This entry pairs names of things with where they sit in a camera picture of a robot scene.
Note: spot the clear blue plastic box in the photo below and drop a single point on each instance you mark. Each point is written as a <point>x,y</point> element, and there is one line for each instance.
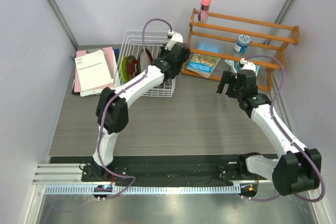
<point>207,48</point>

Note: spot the white wire dish rack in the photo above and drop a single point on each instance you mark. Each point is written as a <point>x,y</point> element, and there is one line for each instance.
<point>132,46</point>

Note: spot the white slotted cable duct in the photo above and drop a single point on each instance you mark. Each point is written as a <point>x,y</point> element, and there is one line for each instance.
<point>104,190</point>

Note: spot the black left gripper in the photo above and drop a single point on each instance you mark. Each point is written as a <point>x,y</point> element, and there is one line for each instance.
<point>164,51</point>

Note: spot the teal cat ear headphones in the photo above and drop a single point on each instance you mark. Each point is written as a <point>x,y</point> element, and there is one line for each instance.
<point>235,67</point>

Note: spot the blue lidded jar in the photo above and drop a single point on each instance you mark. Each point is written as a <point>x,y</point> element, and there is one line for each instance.
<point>241,43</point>

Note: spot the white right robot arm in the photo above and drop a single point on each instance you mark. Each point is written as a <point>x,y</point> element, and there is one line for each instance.
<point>298,167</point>

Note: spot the dark blue notebook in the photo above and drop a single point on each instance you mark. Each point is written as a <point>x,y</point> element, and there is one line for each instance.
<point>116,54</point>

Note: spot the pink capped bottle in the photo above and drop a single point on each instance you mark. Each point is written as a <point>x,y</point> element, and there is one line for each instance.
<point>204,11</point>

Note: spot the orange wooden shelf rack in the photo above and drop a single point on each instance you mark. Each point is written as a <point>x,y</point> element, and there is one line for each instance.
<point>219,43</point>

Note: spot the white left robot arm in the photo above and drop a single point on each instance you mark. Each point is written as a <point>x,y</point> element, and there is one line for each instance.
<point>112,109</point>

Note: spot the dark red patterned plate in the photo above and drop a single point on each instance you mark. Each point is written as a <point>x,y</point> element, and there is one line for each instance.
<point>132,67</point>

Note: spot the white manual booklet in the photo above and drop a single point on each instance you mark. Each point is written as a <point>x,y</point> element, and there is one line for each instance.
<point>92,70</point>

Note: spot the blue paperback book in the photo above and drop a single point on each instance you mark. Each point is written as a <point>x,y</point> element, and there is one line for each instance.
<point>203,65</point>

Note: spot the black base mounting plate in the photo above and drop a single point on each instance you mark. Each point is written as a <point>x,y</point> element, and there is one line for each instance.
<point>168,171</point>

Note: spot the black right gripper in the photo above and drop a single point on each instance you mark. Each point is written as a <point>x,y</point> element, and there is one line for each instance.
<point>228,77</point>

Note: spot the pink clipboard folder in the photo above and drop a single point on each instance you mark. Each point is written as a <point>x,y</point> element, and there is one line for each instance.
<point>109,56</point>

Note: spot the brown rimmed cream plate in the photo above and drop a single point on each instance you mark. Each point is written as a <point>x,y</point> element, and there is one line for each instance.
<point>144,59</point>

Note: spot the green plate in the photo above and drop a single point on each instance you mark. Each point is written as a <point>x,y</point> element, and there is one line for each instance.
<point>123,69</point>

